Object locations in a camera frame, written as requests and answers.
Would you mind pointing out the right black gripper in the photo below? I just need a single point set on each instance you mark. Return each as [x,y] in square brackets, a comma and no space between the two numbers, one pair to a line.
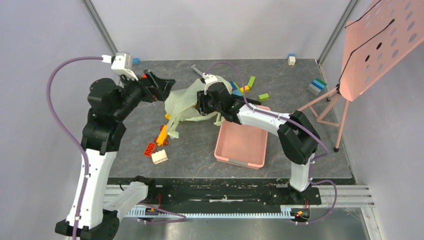
[205,102]

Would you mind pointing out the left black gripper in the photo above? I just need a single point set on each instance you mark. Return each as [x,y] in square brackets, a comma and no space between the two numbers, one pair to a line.
[156,88]

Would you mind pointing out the green avocado plastic bag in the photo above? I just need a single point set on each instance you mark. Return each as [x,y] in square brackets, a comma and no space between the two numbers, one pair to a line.
[180,105]

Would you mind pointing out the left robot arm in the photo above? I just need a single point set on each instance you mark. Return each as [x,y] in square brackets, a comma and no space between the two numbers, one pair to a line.
[90,217]

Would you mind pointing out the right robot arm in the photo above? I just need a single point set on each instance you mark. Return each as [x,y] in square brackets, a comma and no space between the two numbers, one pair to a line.
[298,138]

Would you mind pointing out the red blue brick stack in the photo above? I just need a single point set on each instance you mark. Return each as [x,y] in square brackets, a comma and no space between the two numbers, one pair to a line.
[235,89]

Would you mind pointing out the yellow small block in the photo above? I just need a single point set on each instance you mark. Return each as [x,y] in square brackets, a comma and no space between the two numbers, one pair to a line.
[245,89]

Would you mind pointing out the black microphone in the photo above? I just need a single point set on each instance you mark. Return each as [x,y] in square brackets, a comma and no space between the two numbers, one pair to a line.
[254,102]

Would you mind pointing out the long green block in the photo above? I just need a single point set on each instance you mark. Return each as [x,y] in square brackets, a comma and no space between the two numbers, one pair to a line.
[251,81]

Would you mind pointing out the short green block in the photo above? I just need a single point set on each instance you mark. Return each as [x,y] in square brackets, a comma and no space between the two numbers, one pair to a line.
[263,97]

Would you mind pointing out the pink plastic basket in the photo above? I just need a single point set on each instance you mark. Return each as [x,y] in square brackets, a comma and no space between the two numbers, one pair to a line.
[241,145]

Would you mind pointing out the orange toy car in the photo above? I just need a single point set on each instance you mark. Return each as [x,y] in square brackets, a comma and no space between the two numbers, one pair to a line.
[162,138]

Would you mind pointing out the orange red brick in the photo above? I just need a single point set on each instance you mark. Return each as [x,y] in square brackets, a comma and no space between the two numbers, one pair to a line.
[149,150]

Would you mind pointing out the white large brick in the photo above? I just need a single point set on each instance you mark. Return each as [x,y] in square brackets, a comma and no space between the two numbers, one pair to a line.
[159,156]

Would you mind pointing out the white blue small brick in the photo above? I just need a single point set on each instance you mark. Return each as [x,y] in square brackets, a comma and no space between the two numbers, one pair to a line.
[291,59]

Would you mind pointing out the grey blue green brick stack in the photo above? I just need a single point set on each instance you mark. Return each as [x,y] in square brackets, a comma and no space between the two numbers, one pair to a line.
[316,86]

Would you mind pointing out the pink music stand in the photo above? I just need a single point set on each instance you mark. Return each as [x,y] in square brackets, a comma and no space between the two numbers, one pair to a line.
[374,43]

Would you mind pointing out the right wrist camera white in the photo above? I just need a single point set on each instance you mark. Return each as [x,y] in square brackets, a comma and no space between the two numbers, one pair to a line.
[208,80]

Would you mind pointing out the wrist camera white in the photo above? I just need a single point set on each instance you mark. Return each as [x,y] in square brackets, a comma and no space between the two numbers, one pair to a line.
[121,64]
[208,80]

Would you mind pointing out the blue brick at wall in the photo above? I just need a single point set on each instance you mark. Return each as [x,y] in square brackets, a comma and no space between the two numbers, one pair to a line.
[136,61]

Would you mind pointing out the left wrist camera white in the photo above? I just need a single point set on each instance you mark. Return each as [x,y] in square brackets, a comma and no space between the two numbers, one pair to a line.
[121,64]

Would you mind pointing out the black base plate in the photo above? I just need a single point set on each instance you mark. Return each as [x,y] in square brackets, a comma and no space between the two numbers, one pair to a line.
[172,191]

